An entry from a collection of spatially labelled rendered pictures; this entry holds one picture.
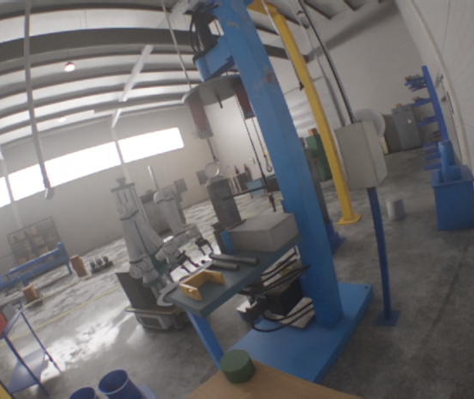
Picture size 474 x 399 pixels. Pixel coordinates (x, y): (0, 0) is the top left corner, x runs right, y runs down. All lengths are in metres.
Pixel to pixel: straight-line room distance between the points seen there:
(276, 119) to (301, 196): 0.51
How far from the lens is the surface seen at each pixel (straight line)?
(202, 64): 2.10
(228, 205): 2.19
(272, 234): 1.28
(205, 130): 1.97
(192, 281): 1.20
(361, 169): 1.57
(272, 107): 1.58
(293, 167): 1.56
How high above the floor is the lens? 1.55
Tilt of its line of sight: 7 degrees down
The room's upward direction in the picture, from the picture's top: 19 degrees counter-clockwise
